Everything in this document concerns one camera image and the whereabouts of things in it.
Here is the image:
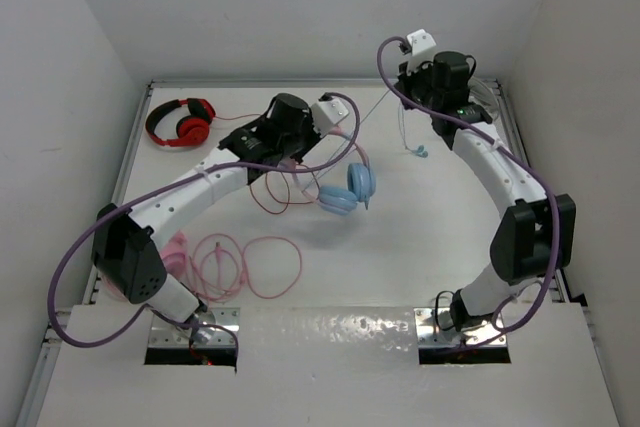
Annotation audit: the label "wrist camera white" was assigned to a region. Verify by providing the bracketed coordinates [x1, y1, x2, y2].
[310, 94, 349, 137]
[400, 29, 437, 74]

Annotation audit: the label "aluminium frame rail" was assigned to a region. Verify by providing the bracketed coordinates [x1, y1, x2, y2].
[38, 97, 617, 426]

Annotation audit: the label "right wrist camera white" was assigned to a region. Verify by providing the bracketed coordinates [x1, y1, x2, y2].
[400, 29, 437, 74]

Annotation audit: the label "white grey headphones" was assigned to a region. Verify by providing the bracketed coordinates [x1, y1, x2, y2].
[469, 77, 500, 120]

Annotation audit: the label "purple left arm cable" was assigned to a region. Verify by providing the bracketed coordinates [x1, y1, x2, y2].
[47, 91, 361, 350]

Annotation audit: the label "white front cover board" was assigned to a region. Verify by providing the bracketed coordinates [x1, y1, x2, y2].
[39, 304, 617, 426]

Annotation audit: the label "pink headphone cable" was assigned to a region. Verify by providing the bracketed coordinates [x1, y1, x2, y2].
[185, 233, 303, 301]

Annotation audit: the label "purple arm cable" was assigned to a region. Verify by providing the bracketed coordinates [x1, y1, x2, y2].
[47, 91, 361, 350]
[375, 35, 560, 348]

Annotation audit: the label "red black headphones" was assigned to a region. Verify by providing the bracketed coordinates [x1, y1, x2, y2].
[145, 98, 216, 148]

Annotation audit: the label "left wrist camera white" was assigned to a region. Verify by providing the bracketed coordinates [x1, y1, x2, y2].
[310, 94, 349, 137]

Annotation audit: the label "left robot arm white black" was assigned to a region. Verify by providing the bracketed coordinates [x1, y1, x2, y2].
[92, 93, 332, 323]

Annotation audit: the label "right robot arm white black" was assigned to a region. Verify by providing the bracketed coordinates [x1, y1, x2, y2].
[395, 51, 576, 331]

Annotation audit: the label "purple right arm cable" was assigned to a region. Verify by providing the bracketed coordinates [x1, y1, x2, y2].
[375, 35, 560, 348]

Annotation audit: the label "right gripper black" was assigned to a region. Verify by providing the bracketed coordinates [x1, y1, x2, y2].
[399, 55, 444, 111]

